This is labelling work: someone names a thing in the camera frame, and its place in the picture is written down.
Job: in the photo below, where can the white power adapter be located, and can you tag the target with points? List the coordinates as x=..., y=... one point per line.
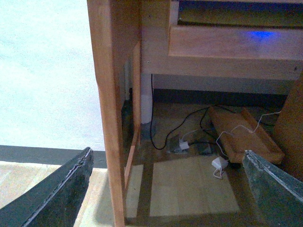
x=219, y=163

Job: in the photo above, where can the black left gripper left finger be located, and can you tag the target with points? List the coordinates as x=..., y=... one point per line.
x=56, y=200

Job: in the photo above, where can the wooden desk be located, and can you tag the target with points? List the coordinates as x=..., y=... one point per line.
x=138, y=30

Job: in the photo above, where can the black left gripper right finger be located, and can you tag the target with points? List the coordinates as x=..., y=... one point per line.
x=278, y=195

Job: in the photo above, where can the wooden footrest board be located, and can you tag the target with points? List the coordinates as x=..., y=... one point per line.
x=240, y=132

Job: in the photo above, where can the white plug in floor socket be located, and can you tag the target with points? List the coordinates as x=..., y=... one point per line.
x=183, y=145

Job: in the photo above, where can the wooden pull-out keyboard tray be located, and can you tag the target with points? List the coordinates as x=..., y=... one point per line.
x=236, y=29

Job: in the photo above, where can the grey floor socket box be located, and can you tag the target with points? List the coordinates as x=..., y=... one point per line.
x=173, y=146

